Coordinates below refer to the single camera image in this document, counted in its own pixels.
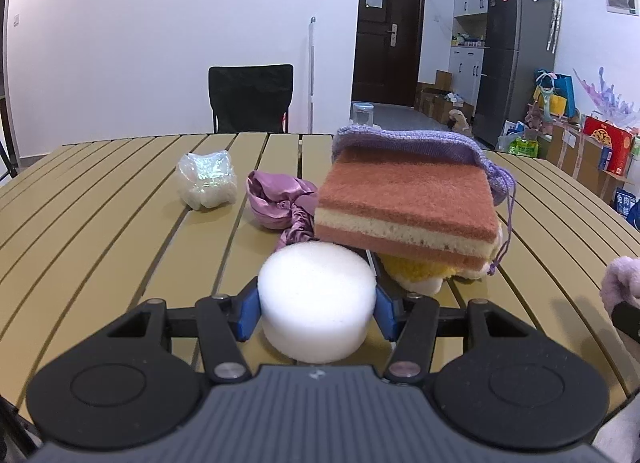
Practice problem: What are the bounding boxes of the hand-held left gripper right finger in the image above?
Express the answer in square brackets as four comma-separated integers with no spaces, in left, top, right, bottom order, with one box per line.
[372,285,534,386]

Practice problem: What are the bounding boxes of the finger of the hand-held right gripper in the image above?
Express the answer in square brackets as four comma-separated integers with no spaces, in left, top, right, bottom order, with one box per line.
[612,300,640,344]

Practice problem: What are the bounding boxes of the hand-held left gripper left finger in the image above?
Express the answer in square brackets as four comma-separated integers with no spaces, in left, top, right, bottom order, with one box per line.
[106,275,262,386]

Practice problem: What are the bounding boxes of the pale purple fluffy cloth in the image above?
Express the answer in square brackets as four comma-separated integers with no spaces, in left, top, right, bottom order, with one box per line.
[600,255,640,314]

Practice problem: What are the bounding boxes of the yellow and white plush toy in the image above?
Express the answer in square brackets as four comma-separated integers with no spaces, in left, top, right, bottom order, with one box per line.
[377,228,513,294]

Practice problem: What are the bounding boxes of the white round foam disc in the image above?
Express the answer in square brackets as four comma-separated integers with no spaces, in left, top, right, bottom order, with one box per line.
[257,242,377,364]

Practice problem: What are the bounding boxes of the pink and yellow sponge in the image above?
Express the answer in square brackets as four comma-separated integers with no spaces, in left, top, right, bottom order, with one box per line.
[314,146,502,271]

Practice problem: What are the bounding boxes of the purple knit drawstring pouch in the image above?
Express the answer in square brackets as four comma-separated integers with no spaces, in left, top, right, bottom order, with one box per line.
[332,124,515,278]

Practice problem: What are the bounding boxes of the purple satin scrunchie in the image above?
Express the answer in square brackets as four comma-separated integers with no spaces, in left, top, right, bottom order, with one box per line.
[246,170,321,249]

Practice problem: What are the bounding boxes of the blue pet food bag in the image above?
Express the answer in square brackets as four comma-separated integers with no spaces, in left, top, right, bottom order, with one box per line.
[612,188,640,218]

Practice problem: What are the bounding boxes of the tan folding table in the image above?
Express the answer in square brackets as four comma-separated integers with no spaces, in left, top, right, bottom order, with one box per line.
[0,132,640,424]

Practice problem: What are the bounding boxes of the red gift box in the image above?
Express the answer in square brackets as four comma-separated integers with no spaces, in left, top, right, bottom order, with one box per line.
[582,116,635,176]

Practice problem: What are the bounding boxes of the large brown cardboard box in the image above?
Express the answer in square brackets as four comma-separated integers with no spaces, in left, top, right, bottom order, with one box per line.
[547,120,636,199]

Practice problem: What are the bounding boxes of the green packet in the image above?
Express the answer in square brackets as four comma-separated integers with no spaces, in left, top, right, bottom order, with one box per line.
[510,136,541,159]

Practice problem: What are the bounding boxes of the black folding chair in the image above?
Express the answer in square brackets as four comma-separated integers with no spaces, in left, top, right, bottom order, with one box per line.
[208,64,295,134]

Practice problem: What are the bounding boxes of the brown cardboard boxes by door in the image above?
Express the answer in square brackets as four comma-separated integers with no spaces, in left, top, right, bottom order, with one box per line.
[415,70,473,124]

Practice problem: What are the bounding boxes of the purple coral decoration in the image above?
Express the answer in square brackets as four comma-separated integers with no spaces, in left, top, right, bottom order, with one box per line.
[572,66,640,129]

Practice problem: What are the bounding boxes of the yellow gift bag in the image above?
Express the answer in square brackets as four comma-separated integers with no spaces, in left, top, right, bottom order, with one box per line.
[532,88,568,116]

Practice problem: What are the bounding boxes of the blue gift bag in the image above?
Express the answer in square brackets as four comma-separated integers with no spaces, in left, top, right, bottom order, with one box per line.
[535,70,576,116]

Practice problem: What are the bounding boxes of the dark brown door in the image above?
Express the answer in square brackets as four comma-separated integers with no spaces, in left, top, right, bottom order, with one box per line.
[351,0,426,109]

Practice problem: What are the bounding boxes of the white kitchen cabinet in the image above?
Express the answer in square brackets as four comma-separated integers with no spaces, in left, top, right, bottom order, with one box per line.
[448,0,491,109]

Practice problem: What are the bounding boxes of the dark grey fridge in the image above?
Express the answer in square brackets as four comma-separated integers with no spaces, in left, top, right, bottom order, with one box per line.
[472,0,558,149]

